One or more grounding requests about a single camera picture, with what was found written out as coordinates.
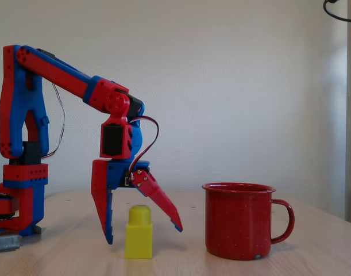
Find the arm servo wire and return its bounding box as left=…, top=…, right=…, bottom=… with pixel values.
left=43, top=82, right=66, bottom=159

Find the grey metal base plate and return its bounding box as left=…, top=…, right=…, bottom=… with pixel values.
left=0, top=234, right=22, bottom=254

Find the gripper servo wire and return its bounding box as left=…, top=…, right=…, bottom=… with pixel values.
left=126, top=116, right=160, bottom=181

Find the red enamel mug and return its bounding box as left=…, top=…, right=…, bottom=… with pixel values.
left=201, top=182, right=296, bottom=261

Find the yellow toy brick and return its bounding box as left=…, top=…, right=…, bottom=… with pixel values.
left=124, top=204, right=154, bottom=260

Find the black cable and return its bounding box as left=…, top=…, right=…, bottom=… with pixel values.
left=323, top=0, right=351, bottom=24

